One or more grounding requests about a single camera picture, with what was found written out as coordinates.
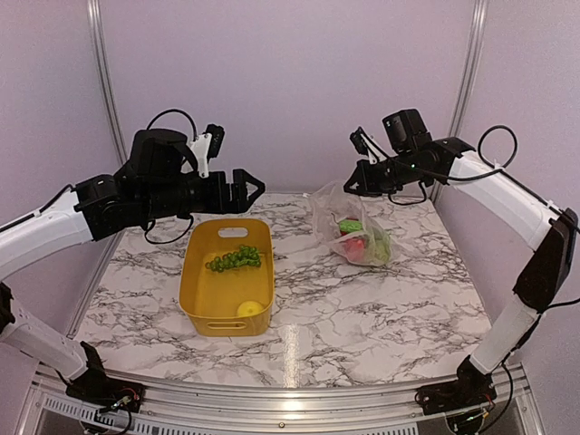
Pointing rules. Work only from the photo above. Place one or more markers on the green toy cabbage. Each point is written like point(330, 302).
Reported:
point(377, 248)

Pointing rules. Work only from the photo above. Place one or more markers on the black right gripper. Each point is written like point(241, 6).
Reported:
point(366, 187)

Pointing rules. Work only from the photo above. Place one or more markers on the right aluminium frame post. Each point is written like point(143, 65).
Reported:
point(471, 65)

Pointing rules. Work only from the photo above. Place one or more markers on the yellow plastic basket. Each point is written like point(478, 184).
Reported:
point(210, 299)

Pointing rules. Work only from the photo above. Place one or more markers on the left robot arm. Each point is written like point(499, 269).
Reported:
point(91, 211)

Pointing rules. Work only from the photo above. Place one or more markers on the green toy bitter gourd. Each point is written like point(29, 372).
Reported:
point(348, 226)

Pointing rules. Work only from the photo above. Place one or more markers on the aluminium frame post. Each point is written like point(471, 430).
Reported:
point(471, 65)
point(99, 48)

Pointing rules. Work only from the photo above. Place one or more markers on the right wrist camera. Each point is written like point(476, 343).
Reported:
point(367, 147)

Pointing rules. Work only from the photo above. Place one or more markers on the aluminium table front rail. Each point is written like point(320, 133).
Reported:
point(175, 407)

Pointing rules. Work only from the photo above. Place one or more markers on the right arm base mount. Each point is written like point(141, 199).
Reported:
point(471, 387)

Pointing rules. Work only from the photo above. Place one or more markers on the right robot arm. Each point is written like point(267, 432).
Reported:
point(548, 231)

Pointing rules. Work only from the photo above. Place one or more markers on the yellow toy lemon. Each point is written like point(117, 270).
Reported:
point(249, 308)

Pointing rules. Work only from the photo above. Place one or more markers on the left aluminium frame post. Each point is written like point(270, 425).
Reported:
point(99, 48)

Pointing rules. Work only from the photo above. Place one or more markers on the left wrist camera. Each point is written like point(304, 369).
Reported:
point(206, 147)

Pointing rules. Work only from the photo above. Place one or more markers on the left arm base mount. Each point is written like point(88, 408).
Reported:
point(94, 385)

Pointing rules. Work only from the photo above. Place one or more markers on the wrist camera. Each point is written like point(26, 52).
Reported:
point(206, 147)
point(367, 147)

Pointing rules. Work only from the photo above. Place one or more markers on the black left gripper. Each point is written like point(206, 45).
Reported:
point(238, 203)

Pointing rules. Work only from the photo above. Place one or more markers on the clear zip top bag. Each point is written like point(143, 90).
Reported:
point(331, 204)

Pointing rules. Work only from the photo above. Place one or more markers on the green toy grapes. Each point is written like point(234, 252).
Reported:
point(241, 257)

